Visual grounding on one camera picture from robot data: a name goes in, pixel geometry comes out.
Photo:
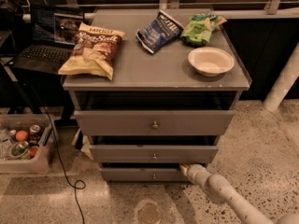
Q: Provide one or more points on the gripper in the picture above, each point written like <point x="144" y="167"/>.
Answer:
<point x="193" y="172"/>

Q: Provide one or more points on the grey bottom drawer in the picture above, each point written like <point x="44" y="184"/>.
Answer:
<point x="143" y="175"/>

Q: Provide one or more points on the grey drawer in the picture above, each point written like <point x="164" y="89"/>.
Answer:
<point x="151" y="122"/>
<point x="143" y="175"/>
<point x="153" y="154"/>

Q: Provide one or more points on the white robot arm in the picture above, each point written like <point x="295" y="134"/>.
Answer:
<point x="219" y="190"/>

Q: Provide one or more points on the grey drawer cabinet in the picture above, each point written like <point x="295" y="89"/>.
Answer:
<point x="161" y="81"/>

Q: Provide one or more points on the grey middle drawer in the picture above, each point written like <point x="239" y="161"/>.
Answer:
<point x="153" y="154"/>

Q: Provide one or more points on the grey top drawer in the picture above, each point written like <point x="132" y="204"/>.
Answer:
<point x="151" y="122"/>

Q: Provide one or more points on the white paper bowl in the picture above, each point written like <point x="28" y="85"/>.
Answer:
<point x="211" y="62"/>

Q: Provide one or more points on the white support pole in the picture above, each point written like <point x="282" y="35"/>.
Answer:
<point x="284" y="82"/>

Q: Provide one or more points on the green chips bag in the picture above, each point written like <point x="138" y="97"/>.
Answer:
<point x="199" y="30"/>

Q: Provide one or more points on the blue chips bag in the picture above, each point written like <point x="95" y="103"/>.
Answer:
<point x="163" y="30"/>

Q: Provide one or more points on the sea salt chips bag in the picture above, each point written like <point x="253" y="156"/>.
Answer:
<point x="94" y="52"/>

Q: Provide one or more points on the red can in bin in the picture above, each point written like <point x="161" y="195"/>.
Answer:
<point x="32" y="152"/>

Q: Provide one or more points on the soda can in bin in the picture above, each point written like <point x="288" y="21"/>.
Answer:
<point x="34" y="132"/>

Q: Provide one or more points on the clear plastic storage bin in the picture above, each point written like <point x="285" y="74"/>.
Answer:
<point x="40" y="163"/>

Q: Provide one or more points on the orange fruit in bin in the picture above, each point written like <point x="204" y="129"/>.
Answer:
<point x="22" y="135"/>

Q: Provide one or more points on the green can in bin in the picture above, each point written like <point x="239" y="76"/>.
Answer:
<point x="18" y="149"/>

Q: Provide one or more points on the black laptop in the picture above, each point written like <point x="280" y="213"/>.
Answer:
<point x="53" y="32"/>

